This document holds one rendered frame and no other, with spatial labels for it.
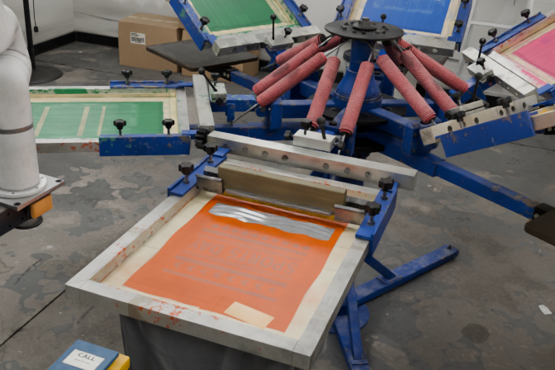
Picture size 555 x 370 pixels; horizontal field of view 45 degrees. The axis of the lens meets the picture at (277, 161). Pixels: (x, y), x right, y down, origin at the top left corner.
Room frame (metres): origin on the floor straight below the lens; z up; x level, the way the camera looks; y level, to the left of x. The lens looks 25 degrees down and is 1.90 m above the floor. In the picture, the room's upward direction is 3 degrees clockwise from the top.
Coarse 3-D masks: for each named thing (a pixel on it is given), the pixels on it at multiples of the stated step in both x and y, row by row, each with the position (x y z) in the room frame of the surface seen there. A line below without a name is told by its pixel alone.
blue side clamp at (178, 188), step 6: (198, 162) 1.90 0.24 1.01; (204, 162) 1.92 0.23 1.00; (216, 162) 1.92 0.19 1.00; (198, 168) 1.87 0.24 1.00; (192, 174) 1.83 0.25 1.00; (180, 180) 1.77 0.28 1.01; (192, 180) 1.79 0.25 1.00; (174, 186) 1.74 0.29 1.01; (180, 186) 1.75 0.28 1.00; (186, 186) 1.75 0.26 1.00; (192, 186) 1.76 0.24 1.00; (168, 192) 1.71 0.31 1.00; (174, 192) 1.71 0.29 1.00; (180, 192) 1.70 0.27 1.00; (186, 192) 1.72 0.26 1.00
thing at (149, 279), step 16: (208, 208) 1.70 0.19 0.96; (256, 208) 1.72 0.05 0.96; (272, 208) 1.72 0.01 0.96; (192, 224) 1.61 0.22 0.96; (224, 224) 1.62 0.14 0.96; (240, 224) 1.62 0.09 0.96; (256, 224) 1.63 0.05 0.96; (176, 240) 1.52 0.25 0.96; (160, 256) 1.44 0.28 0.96; (144, 272) 1.37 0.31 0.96; (160, 272) 1.37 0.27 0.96; (144, 288) 1.30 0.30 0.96; (160, 288) 1.31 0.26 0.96; (176, 288) 1.31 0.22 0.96; (192, 288) 1.31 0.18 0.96; (208, 288) 1.32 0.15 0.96; (192, 304) 1.25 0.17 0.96
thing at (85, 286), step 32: (224, 160) 1.96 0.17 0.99; (192, 192) 1.76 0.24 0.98; (352, 192) 1.80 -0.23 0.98; (160, 224) 1.58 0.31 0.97; (128, 256) 1.43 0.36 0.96; (352, 256) 1.43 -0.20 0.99; (96, 288) 1.24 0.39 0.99; (160, 320) 1.17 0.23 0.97; (192, 320) 1.15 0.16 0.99; (224, 320) 1.16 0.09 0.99; (320, 320) 1.17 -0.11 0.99; (256, 352) 1.10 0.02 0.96; (288, 352) 1.07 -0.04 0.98
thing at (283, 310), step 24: (288, 216) 1.68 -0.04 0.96; (312, 216) 1.69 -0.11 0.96; (288, 240) 1.55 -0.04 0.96; (312, 240) 1.56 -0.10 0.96; (336, 240) 1.56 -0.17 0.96; (312, 264) 1.44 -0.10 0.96; (216, 288) 1.32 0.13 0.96; (288, 288) 1.33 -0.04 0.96; (216, 312) 1.23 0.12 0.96; (264, 312) 1.24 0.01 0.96; (288, 312) 1.24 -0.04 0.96
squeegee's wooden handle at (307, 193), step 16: (224, 176) 1.76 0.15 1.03; (240, 176) 1.75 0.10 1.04; (256, 176) 1.73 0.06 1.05; (272, 176) 1.72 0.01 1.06; (256, 192) 1.73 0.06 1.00; (272, 192) 1.71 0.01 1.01; (288, 192) 1.70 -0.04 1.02; (304, 192) 1.68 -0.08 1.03; (320, 192) 1.66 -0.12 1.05; (336, 192) 1.65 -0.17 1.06; (320, 208) 1.66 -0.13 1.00
